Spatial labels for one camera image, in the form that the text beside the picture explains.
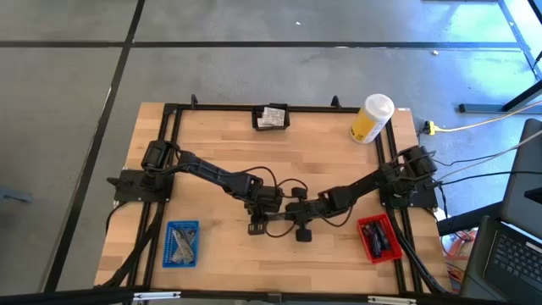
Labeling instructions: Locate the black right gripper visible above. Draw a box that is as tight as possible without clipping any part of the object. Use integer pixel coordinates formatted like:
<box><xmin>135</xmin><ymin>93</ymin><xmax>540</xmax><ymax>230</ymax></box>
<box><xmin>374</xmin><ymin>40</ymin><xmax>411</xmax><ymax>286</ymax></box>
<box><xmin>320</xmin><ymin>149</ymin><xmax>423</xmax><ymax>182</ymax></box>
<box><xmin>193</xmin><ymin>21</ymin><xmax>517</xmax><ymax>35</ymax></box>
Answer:
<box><xmin>284</xmin><ymin>186</ymin><xmax>328</xmax><ymax>244</ymax></box>

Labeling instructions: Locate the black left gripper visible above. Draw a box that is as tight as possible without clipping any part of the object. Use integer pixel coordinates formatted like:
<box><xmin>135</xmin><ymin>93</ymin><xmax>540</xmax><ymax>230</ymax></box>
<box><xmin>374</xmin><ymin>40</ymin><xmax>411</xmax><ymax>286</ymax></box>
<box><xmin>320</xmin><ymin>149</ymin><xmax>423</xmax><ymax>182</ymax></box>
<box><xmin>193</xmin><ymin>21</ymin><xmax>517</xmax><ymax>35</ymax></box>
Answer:
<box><xmin>244</xmin><ymin>184</ymin><xmax>285</xmax><ymax>236</ymax></box>

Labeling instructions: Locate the blue plastic mesh basket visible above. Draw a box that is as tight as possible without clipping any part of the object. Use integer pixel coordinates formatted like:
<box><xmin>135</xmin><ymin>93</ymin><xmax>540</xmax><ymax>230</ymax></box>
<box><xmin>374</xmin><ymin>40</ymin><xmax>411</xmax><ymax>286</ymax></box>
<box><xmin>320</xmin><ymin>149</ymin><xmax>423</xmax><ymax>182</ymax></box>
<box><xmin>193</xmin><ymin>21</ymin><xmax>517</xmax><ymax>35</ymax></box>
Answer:
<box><xmin>162</xmin><ymin>219</ymin><xmax>201</xmax><ymax>269</ymax></box>

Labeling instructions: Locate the red plastic mesh basket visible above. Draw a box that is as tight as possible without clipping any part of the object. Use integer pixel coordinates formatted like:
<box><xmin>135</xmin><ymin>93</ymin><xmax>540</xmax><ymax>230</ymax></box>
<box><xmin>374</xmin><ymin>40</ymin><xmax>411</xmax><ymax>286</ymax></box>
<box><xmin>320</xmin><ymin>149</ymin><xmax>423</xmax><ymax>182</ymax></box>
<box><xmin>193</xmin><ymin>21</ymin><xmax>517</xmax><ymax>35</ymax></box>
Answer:
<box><xmin>356</xmin><ymin>213</ymin><xmax>403</xmax><ymax>265</ymax></box>

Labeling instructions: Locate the black plastic mesh basket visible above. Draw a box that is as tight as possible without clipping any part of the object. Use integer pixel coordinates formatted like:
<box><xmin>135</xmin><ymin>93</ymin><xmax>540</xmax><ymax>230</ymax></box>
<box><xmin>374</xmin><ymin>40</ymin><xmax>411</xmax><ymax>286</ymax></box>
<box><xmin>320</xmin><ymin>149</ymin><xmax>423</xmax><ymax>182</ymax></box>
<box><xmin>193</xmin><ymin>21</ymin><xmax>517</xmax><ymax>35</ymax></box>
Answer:
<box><xmin>251</xmin><ymin>103</ymin><xmax>291</xmax><ymax>131</ymax></box>

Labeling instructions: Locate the yellow white wipes canister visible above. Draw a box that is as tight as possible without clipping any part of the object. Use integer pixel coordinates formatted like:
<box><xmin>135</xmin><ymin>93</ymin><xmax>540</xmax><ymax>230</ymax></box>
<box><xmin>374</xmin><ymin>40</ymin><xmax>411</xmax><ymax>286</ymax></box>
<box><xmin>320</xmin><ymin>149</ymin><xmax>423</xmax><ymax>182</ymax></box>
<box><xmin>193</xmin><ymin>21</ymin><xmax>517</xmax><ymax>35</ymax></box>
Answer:
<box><xmin>349</xmin><ymin>92</ymin><xmax>396</xmax><ymax>146</ymax></box>

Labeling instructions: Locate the black desk foot bar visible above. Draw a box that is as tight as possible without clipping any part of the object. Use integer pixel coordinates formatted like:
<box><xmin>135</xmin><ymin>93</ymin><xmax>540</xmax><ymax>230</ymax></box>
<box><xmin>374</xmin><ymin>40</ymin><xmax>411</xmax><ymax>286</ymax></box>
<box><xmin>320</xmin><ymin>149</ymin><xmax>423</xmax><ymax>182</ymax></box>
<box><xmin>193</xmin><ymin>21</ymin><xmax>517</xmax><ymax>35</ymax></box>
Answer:
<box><xmin>435</xmin><ymin>202</ymin><xmax>505</xmax><ymax>236</ymax></box>

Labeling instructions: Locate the black rig crossbar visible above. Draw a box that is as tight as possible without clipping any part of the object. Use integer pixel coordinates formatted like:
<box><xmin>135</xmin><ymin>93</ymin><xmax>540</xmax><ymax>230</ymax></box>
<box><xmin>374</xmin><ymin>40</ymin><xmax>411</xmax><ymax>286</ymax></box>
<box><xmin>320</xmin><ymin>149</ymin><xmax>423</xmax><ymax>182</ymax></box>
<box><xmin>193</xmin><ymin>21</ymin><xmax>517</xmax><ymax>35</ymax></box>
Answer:
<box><xmin>0</xmin><ymin>286</ymin><xmax>542</xmax><ymax>305</ymax></box>

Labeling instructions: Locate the black laptop computer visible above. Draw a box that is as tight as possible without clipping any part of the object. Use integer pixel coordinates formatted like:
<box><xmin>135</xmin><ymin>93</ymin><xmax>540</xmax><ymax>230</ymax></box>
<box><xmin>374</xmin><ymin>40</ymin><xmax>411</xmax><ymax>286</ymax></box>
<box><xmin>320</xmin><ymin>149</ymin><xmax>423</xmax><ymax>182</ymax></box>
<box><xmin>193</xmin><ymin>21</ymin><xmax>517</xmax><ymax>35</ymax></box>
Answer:
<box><xmin>459</xmin><ymin>214</ymin><xmax>542</xmax><ymax>305</ymax></box>

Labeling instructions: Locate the dark grey monitor back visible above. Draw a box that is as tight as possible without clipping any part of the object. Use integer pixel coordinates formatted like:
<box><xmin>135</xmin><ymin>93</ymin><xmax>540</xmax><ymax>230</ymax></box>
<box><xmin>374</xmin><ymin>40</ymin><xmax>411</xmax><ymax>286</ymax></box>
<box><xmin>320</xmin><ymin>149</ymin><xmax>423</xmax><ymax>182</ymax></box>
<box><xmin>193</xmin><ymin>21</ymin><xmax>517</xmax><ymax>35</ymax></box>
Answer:
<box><xmin>501</xmin><ymin>117</ymin><xmax>542</xmax><ymax>239</ymax></box>

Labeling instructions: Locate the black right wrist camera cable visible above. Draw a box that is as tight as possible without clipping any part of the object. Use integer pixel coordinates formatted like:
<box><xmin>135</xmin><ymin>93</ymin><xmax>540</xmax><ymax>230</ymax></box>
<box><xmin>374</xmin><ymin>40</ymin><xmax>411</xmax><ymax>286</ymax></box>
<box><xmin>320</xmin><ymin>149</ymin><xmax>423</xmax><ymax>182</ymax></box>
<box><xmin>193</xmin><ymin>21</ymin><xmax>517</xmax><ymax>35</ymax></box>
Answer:
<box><xmin>264</xmin><ymin>202</ymin><xmax>355</xmax><ymax>239</ymax></box>

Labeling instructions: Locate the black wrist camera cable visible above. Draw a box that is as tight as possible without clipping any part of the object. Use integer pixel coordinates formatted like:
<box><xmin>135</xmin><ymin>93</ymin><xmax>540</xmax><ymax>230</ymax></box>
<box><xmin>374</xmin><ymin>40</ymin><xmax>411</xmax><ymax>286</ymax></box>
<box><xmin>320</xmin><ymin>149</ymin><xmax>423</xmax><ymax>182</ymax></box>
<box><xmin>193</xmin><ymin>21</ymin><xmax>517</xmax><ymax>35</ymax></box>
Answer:
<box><xmin>264</xmin><ymin>202</ymin><xmax>355</xmax><ymax>239</ymax></box>
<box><xmin>236</xmin><ymin>165</ymin><xmax>309</xmax><ymax>200</ymax></box>

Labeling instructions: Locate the black left wrist camera cable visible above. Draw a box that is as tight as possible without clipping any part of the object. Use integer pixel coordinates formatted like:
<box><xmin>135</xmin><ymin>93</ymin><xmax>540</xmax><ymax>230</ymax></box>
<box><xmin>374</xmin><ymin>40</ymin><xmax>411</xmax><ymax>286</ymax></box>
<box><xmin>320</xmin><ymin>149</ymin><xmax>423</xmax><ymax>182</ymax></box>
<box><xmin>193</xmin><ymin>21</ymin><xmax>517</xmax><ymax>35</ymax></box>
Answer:
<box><xmin>236</xmin><ymin>165</ymin><xmax>309</xmax><ymax>200</ymax></box>

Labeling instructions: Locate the black aluminium table frame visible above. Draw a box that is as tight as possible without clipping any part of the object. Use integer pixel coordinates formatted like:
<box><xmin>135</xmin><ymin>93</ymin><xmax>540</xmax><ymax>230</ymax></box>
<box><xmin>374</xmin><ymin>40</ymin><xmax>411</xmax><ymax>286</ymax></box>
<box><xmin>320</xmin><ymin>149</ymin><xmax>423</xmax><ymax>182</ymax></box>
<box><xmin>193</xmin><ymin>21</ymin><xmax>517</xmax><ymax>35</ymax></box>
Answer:
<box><xmin>125</xmin><ymin>93</ymin><xmax>451</xmax><ymax>297</ymax></box>

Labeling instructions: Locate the silver metal bracket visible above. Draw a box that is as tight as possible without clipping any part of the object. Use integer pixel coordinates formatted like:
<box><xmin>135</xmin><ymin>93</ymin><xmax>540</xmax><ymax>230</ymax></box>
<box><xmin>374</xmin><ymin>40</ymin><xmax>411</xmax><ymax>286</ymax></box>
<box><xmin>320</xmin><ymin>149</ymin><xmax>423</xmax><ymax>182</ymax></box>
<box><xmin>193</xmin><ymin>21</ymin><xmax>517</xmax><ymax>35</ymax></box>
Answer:
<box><xmin>132</xmin><ymin>291</ymin><xmax>182</xmax><ymax>302</ymax></box>
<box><xmin>367</xmin><ymin>295</ymin><xmax>418</xmax><ymax>305</ymax></box>

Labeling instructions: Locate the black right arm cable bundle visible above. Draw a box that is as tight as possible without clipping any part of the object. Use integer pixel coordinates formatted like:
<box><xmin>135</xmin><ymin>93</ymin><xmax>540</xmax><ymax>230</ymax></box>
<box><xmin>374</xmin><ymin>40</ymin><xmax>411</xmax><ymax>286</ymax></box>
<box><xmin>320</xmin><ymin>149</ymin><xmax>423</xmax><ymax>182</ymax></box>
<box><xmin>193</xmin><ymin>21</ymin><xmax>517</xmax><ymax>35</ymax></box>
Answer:
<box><xmin>387</xmin><ymin>209</ymin><xmax>451</xmax><ymax>296</ymax></box>

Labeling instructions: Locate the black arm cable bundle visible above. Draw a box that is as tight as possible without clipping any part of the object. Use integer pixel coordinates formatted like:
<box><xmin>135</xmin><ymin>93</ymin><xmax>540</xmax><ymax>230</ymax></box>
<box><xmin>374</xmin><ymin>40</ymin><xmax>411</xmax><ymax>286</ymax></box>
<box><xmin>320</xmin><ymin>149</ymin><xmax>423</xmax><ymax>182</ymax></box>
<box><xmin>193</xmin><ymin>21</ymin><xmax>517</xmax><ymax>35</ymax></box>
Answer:
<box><xmin>387</xmin><ymin>209</ymin><xmax>451</xmax><ymax>296</ymax></box>
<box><xmin>95</xmin><ymin>202</ymin><xmax>167</xmax><ymax>293</ymax></box>

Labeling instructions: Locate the black left arm cable bundle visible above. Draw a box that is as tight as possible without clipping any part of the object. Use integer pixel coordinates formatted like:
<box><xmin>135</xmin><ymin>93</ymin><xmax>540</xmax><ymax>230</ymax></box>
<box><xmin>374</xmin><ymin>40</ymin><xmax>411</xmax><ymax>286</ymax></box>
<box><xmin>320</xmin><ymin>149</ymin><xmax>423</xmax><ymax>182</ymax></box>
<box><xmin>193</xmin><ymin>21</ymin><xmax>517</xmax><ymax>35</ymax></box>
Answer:
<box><xmin>95</xmin><ymin>202</ymin><xmax>167</xmax><ymax>293</ymax></box>

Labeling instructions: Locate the yellow extension cable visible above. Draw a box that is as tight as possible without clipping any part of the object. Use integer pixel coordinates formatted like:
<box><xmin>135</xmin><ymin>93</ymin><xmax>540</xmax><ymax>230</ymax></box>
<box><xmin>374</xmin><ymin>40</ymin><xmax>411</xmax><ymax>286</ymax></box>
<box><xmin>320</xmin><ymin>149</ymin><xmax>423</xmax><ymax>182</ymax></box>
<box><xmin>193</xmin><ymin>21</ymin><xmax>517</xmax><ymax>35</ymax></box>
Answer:
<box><xmin>423</xmin><ymin>99</ymin><xmax>542</xmax><ymax>134</ymax></box>

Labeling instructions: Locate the thin black cable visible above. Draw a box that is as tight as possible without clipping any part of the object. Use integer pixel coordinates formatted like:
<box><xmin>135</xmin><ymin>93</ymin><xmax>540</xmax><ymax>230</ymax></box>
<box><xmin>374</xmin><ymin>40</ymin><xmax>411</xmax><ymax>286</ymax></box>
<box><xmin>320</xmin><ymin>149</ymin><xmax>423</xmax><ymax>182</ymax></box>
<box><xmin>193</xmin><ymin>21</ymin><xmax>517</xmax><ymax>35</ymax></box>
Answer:
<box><xmin>431</xmin><ymin>169</ymin><xmax>542</xmax><ymax>188</ymax></box>

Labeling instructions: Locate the black desk leg frame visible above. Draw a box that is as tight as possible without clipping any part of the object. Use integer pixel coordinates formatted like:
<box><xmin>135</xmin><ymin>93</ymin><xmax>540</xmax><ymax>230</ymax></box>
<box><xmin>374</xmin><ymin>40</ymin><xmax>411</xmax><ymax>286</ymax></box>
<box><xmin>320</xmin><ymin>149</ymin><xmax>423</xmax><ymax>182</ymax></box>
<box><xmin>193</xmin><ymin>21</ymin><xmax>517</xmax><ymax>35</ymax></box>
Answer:
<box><xmin>458</xmin><ymin>78</ymin><xmax>542</xmax><ymax>114</ymax></box>

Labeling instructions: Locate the grey cable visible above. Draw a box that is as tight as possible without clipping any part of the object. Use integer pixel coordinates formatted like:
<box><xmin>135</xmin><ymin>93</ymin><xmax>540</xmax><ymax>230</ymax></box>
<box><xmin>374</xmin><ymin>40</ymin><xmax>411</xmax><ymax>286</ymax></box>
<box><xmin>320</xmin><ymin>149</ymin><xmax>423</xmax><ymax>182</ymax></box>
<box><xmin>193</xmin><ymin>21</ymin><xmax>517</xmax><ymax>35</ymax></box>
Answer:
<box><xmin>435</xmin><ymin>128</ymin><xmax>542</xmax><ymax>183</ymax></box>

